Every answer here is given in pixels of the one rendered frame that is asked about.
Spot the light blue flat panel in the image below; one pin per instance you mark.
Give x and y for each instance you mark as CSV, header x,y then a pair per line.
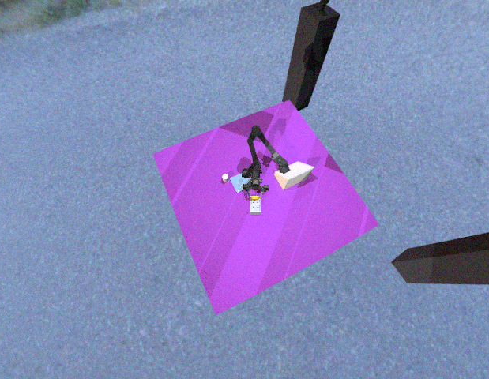
x,y
238,182

